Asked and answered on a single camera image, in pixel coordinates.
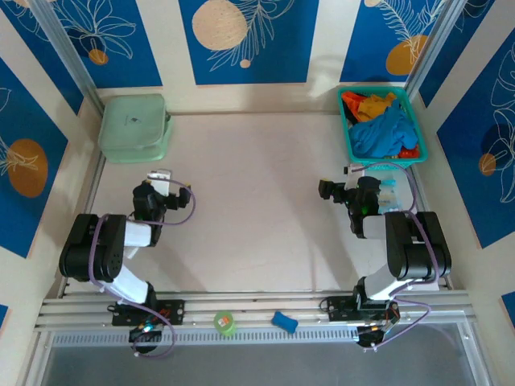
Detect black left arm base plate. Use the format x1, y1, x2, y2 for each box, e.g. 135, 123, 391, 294
111, 299, 186, 326

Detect teal plastic basket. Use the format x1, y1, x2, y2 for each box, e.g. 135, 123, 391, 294
336, 86, 429, 170

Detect aluminium side rail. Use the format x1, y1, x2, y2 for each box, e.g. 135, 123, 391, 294
58, 100, 106, 299
404, 94, 454, 293

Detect black cable connector block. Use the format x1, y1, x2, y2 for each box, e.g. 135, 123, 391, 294
356, 324, 394, 349
128, 324, 164, 355

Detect blue bone-shaped object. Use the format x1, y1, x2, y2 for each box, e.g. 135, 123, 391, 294
270, 310, 299, 335

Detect grey slotted cable duct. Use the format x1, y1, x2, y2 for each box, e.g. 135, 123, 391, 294
51, 325, 468, 349

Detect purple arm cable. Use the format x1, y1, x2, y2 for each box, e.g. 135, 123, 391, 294
89, 179, 198, 359
353, 162, 440, 350

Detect blue poster flower orange dot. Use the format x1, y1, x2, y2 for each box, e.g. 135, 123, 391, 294
51, 0, 164, 89

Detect blue poster large beige circle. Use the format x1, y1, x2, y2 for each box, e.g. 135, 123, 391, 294
178, 0, 321, 86

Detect grey front panel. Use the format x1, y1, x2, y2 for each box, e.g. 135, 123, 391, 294
38, 344, 482, 386

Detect mint green zip case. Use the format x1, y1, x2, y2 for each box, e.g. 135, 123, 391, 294
97, 93, 175, 165

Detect yellow t-shirt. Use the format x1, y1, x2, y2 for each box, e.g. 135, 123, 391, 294
356, 92, 398, 121

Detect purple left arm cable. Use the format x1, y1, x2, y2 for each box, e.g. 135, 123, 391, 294
89, 179, 198, 359

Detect orange t-shirt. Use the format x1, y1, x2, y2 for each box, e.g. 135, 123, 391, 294
341, 91, 369, 121

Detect aluminium frame rail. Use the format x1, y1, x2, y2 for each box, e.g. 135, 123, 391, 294
34, 289, 478, 334

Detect green tape roll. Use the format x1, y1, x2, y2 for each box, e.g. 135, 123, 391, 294
212, 310, 238, 335

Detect clear plastic packet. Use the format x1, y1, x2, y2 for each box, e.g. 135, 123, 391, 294
377, 179, 405, 215

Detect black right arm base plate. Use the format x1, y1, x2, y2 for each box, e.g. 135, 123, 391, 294
326, 296, 402, 322

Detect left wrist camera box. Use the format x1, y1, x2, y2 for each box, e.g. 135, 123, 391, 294
145, 169, 175, 195

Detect aluminium frame post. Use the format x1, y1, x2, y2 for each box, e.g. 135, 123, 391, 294
404, 0, 472, 96
27, 0, 106, 116

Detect blue botanical wall poster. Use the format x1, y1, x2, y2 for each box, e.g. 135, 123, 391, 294
418, 0, 515, 109
0, 0, 85, 117

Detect blue poster fern orange circle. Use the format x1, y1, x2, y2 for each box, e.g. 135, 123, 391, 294
340, 0, 447, 84

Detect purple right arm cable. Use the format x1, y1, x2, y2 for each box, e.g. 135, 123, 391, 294
353, 162, 440, 350

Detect blue poster dark circle leaves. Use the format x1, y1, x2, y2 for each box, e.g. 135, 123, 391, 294
436, 27, 515, 250

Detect blue t-shirt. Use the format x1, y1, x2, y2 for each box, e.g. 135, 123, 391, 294
348, 99, 419, 158

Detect blue poster orange oval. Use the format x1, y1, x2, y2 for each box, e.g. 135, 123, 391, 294
0, 58, 69, 259

